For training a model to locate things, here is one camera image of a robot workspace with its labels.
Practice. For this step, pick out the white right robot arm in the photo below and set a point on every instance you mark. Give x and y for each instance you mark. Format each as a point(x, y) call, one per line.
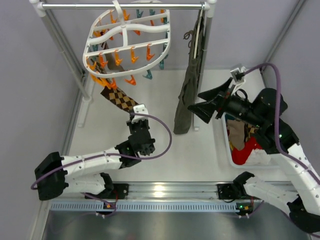
point(301, 206)

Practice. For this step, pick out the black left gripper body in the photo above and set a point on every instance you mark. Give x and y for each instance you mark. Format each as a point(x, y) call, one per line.
point(137, 124)

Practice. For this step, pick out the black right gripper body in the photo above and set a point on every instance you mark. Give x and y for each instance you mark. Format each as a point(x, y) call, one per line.
point(220, 105)

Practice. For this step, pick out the olive green hanging garment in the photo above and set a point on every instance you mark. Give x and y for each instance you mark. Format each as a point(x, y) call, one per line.
point(183, 117)

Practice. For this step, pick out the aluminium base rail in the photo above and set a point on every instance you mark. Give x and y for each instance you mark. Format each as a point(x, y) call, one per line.
point(139, 190)

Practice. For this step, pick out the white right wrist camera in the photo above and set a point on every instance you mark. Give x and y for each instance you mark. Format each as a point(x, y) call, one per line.
point(237, 73)

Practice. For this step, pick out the pile of colourful socks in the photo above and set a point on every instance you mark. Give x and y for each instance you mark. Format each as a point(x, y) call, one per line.
point(252, 154)

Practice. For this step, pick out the metal clothes rack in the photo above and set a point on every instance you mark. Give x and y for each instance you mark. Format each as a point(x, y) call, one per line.
point(42, 8)

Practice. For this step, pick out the white oval clip hanger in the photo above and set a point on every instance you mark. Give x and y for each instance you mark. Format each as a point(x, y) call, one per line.
point(137, 42)

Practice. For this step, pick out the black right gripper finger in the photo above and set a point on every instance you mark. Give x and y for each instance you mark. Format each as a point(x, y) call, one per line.
point(213, 93)
point(204, 110)

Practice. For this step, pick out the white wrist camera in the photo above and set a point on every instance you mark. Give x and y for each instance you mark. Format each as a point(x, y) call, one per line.
point(237, 73)
point(138, 113)

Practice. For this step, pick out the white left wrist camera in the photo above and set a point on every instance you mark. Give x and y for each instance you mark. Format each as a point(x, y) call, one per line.
point(138, 113)

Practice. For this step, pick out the plain brown sock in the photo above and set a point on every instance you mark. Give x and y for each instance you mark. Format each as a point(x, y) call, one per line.
point(236, 134)
point(111, 64)

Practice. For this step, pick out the white slotted cable duct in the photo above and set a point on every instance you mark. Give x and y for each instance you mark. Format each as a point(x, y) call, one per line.
point(143, 206)

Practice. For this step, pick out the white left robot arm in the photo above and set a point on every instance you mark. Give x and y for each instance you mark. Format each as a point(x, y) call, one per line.
point(57, 175)

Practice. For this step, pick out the white plastic basket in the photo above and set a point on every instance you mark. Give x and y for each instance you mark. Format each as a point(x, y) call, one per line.
point(272, 164)

